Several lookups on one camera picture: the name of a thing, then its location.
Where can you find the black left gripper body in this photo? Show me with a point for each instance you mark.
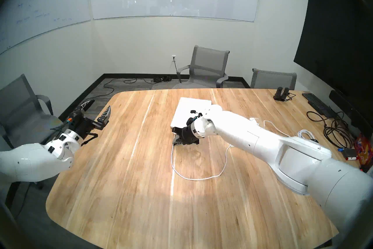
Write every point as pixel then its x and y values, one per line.
pixel 81 128

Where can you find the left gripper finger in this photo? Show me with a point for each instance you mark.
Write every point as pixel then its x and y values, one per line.
pixel 104 118
pixel 86 106

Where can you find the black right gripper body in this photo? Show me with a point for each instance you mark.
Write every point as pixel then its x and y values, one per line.
pixel 188 134

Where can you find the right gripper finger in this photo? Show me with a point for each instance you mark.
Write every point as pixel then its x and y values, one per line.
pixel 177 142
pixel 175 129

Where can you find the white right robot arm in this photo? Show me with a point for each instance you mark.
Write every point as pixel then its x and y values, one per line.
pixel 291 155

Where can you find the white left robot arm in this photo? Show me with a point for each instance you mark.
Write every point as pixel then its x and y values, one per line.
pixel 29 161

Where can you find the silver MacBook laptop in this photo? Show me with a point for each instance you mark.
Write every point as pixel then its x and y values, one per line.
pixel 189 104

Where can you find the black charging dock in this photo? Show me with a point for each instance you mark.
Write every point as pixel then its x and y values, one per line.
pixel 281 93

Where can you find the dark grey office chair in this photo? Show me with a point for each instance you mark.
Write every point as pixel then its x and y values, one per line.
pixel 20 105

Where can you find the large white power adapter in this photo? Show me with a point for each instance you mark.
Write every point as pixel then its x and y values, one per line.
pixel 254 121

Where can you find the grey mesh chair with armrests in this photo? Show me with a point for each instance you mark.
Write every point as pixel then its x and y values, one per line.
pixel 208 61

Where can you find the grey mesh office chair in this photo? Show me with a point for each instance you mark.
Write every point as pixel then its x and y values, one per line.
pixel 274 79

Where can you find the black keyboard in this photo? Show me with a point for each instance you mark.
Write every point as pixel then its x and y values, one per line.
pixel 316 102

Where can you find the small grey device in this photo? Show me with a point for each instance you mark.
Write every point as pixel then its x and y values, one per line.
pixel 348 153

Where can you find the colourful red snack package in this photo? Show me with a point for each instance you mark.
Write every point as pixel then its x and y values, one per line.
pixel 364 147

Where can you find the white marker red cap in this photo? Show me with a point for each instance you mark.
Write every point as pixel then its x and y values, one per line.
pixel 362 168

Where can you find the black wall television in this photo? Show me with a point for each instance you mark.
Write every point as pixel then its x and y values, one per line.
pixel 335 32

